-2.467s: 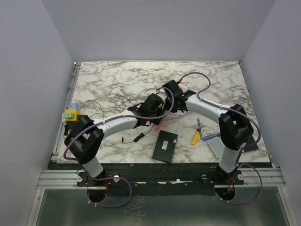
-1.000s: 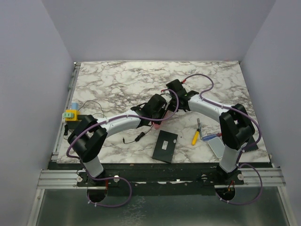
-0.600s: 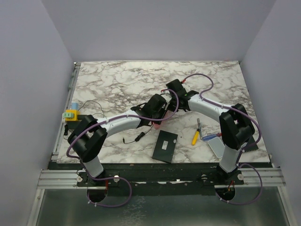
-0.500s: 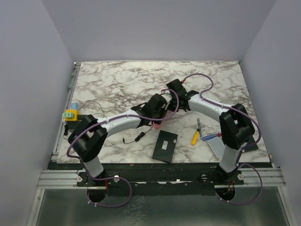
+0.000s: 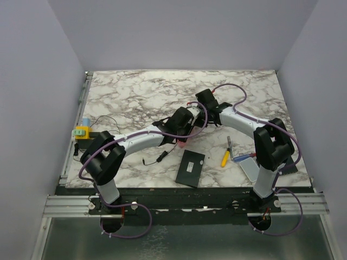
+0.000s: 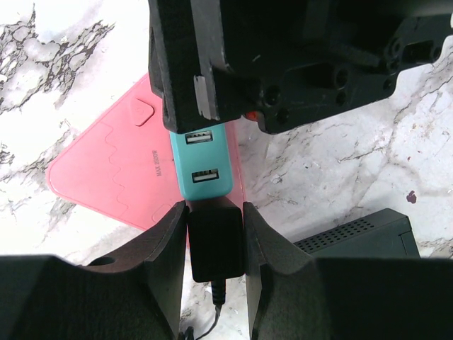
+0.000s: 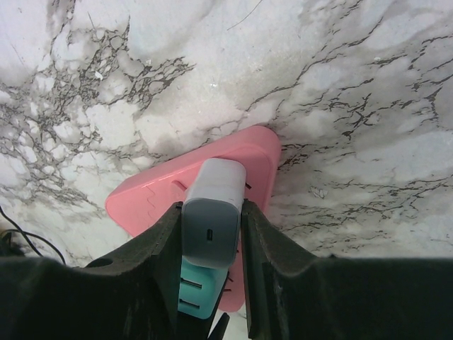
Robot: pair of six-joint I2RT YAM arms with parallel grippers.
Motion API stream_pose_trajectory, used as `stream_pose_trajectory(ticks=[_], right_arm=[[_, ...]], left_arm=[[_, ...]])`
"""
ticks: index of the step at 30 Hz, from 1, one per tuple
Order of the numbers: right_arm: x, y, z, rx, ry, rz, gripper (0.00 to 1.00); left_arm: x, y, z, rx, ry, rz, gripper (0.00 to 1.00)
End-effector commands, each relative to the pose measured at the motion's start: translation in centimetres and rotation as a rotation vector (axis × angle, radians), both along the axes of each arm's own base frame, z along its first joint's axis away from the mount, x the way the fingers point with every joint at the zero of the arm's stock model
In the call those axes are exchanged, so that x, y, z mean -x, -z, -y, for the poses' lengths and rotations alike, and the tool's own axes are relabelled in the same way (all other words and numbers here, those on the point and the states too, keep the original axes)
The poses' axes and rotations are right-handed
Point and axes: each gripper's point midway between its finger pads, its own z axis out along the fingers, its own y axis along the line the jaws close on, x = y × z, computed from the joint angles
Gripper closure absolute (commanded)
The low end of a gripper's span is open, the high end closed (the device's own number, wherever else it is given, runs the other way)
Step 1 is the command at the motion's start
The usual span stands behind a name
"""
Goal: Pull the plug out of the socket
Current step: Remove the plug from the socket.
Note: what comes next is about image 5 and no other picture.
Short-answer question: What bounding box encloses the white grey phone case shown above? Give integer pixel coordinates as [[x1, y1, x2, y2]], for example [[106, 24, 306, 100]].
[[240, 158, 259, 183]]

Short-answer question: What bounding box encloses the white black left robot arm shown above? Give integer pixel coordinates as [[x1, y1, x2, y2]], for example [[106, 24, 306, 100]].
[[79, 102, 208, 214]]

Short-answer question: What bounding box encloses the pink power strip socket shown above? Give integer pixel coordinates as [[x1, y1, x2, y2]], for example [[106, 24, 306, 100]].
[[177, 127, 200, 148]]

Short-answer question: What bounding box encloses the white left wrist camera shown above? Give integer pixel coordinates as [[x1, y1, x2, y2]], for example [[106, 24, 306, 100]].
[[187, 106, 201, 120]]

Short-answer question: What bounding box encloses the green plug adapter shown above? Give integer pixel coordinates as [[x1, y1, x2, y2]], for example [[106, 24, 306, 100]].
[[72, 129, 86, 137]]

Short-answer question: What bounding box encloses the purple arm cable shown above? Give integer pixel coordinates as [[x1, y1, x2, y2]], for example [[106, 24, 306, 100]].
[[78, 100, 209, 185], [213, 83, 304, 236]]

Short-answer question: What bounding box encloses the yellow plug adapter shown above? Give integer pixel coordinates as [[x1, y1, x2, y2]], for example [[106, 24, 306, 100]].
[[72, 126, 92, 140]]

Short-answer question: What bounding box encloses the blue red screwdriver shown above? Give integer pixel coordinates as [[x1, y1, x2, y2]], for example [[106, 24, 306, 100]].
[[233, 153, 256, 163]]

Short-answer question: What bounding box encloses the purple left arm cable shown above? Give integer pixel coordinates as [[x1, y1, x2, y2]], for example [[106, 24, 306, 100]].
[[78, 100, 209, 185]]

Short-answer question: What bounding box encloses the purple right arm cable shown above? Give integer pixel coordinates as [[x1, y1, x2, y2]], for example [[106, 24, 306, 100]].
[[213, 83, 304, 236]]

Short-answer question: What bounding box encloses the aluminium frame rail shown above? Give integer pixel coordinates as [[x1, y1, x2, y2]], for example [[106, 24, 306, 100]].
[[43, 196, 90, 218]]

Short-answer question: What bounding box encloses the black rectangular box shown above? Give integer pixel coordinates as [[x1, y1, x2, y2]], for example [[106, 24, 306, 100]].
[[175, 150, 205, 188]]

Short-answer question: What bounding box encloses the yellow handled utility knife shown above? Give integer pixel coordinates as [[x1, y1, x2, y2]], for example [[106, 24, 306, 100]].
[[221, 136, 233, 167]]

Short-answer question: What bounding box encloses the black adapter with cord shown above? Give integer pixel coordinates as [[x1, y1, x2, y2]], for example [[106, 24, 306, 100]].
[[142, 146, 176, 166]]

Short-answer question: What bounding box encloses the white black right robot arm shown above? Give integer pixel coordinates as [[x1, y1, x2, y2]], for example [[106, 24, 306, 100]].
[[196, 89, 294, 212]]

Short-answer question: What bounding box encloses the black flat plate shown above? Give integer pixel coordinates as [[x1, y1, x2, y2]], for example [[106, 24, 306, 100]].
[[282, 157, 298, 176]]

